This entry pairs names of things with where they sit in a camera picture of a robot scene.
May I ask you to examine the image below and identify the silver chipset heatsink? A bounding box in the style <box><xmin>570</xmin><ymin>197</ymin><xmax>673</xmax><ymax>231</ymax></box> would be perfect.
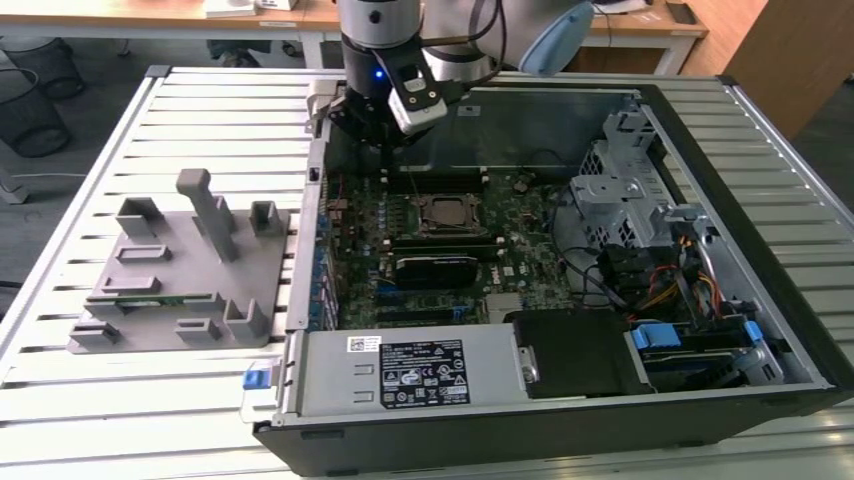
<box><xmin>484</xmin><ymin>293</ymin><xmax>523</xmax><ymax>324</ymax></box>

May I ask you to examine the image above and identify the silver latch handle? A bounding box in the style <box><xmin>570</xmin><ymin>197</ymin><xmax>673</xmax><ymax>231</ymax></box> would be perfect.
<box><xmin>518</xmin><ymin>344</ymin><xmax>542</xmax><ymax>385</ymax></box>

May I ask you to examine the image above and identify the grey stand foot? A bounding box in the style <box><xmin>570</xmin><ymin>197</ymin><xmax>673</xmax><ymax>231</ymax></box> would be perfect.
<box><xmin>0</xmin><ymin>162</ymin><xmax>32</xmax><ymax>205</ymax></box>

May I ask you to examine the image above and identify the CPU socket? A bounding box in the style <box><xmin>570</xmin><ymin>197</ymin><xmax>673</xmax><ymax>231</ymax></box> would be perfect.
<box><xmin>411</xmin><ymin>193</ymin><xmax>487</xmax><ymax>236</ymax></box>

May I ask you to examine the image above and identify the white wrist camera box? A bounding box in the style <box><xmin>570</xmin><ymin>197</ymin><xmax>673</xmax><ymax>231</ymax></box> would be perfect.
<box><xmin>386</xmin><ymin>64</ymin><xmax>447</xmax><ymax>136</ymax></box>

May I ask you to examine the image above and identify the black open PC case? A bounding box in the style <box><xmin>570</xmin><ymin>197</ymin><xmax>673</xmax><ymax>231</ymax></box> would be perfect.
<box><xmin>251</xmin><ymin>74</ymin><xmax>854</xmax><ymax>479</ymax></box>

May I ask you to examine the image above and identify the wooden desk white frame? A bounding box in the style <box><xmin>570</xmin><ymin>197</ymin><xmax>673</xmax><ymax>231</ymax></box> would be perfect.
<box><xmin>296</xmin><ymin>0</ymin><xmax>710</xmax><ymax>76</ymax></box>
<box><xmin>0</xmin><ymin>0</ymin><xmax>315</xmax><ymax>69</ymax></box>

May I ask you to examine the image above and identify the grey parts rack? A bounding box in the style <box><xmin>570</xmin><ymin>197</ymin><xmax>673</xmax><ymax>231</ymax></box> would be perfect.
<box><xmin>65</xmin><ymin>168</ymin><xmax>295</xmax><ymax>356</ymax></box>

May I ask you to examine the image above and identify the grey power supply unit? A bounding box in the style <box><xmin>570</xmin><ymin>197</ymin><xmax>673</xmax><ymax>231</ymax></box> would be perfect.
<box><xmin>272</xmin><ymin>323</ymin><xmax>532</xmax><ymax>419</ymax></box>

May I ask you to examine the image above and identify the black office chair base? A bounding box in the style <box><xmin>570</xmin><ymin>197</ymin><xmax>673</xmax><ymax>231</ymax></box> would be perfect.
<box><xmin>205</xmin><ymin>38</ymin><xmax>306</xmax><ymax>67</ymax></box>

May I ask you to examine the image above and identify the black graphics card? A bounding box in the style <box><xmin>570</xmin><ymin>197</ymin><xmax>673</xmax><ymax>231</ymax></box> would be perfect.
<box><xmin>394</xmin><ymin>255</ymin><xmax>480</xmax><ymax>290</ymax></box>

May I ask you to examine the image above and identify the silver drive cage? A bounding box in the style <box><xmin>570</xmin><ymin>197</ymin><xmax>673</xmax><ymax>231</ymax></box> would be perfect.
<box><xmin>570</xmin><ymin>112</ymin><xmax>675</xmax><ymax>249</ymax></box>

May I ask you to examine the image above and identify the wooden cabinet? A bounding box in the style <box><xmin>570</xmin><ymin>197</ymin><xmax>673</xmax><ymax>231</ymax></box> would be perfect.
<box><xmin>679</xmin><ymin>0</ymin><xmax>854</xmax><ymax>144</ymax></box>

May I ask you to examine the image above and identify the black mesh waste bin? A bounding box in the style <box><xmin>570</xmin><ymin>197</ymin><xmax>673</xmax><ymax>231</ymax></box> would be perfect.
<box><xmin>0</xmin><ymin>67</ymin><xmax>72</xmax><ymax>159</ymax></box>
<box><xmin>0</xmin><ymin>37</ymin><xmax>87</xmax><ymax>99</ymax></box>

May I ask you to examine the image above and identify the green RAM stick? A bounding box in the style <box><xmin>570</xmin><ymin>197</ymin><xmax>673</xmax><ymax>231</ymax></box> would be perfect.
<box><xmin>116</xmin><ymin>294</ymin><xmax>219</xmax><ymax>307</ymax></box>

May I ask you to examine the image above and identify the yellow wire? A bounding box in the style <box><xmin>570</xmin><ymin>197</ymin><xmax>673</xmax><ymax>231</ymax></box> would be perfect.
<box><xmin>638</xmin><ymin>285</ymin><xmax>677</xmax><ymax>312</ymax></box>

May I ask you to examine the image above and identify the RAM slot with black latches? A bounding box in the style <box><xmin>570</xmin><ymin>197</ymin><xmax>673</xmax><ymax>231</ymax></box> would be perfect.
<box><xmin>384</xmin><ymin>171</ymin><xmax>487</xmax><ymax>180</ymax></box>
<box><xmin>384</xmin><ymin>181</ymin><xmax>487</xmax><ymax>192</ymax></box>

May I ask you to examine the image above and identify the black curved cable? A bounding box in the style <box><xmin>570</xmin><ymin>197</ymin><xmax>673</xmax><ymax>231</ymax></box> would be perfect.
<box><xmin>558</xmin><ymin>243</ymin><xmax>628</xmax><ymax>309</ymax></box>

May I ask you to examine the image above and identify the blue disk carrier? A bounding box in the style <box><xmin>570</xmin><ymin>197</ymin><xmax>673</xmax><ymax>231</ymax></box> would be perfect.
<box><xmin>630</xmin><ymin>323</ymin><xmax>682</xmax><ymax>354</ymax></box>

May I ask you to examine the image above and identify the orange wire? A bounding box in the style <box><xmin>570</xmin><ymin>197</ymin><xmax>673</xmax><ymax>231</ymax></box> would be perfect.
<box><xmin>693</xmin><ymin>277</ymin><xmax>727</xmax><ymax>315</ymax></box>

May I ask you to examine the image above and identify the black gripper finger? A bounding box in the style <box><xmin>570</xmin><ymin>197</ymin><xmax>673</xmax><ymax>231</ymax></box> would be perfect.
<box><xmin>387</xmin><ymin>134</ymin><xmax>420</xmax><ymax>173</ymax></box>
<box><xmin>330</xmin><ymin>97</ymin><xmax>390</xmax><ymax>173</ymax></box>

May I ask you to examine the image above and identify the blue release latch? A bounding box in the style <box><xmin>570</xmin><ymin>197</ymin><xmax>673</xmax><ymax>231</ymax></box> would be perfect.
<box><xmin>243</xmin><ymin>367</ymin><xmax>276</xmax><ymax>392</ymax></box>

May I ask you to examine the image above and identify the RAM slot with white latches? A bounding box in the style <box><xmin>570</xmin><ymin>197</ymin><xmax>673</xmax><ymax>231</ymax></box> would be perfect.
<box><xmin>380</xmin><ymin>176</ymin><xmax>487</xmax><ymax>186</ymax></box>
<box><xmin>392</xmin><ymin>166</ymin><xmax>487</xmax><ymax>175</ymax></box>

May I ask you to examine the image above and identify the green motherboard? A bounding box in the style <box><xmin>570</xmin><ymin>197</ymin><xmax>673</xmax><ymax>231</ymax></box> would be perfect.
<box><xmin>319</xmin><ymin>169</ymin><xmax>575</xmax><ymax>331</ymax></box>

